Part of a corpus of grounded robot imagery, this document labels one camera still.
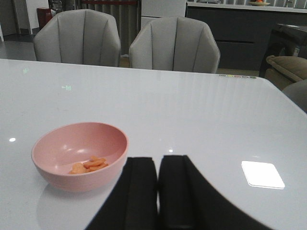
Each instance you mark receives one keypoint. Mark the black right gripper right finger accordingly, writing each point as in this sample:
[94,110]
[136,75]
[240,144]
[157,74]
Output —
[189,202]

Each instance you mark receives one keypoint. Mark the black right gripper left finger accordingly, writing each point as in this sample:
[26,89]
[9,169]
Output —
[132,204]

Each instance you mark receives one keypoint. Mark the orange ham slices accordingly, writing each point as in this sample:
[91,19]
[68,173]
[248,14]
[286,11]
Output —
[94,164]

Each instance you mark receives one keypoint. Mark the pink plastic bowl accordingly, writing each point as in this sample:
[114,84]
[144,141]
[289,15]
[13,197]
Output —
[57,151]

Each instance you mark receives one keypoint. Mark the grey chair at right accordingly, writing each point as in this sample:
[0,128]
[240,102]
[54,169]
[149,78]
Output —
[297,92]

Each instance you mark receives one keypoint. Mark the right grey upholstered chair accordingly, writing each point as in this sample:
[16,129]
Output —
[175,44]

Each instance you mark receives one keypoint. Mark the grey upholstered chair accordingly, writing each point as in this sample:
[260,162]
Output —
[83,36]
[175,44]

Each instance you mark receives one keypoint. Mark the left grey upholstered chair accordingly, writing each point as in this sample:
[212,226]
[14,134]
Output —
[83,36]

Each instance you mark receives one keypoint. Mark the dark grey counter cabinet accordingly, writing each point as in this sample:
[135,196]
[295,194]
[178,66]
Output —
[242,32]

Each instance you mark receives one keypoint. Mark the dark side table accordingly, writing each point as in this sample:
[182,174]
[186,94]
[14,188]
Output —
[285,40]

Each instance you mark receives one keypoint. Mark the white cabinet block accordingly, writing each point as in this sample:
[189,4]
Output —
[151,9]

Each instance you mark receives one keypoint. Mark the red trash bin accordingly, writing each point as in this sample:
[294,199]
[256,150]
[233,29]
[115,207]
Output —
[44,16]

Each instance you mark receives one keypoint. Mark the fruit plate on counter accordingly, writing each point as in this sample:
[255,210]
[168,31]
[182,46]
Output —
[258,3]

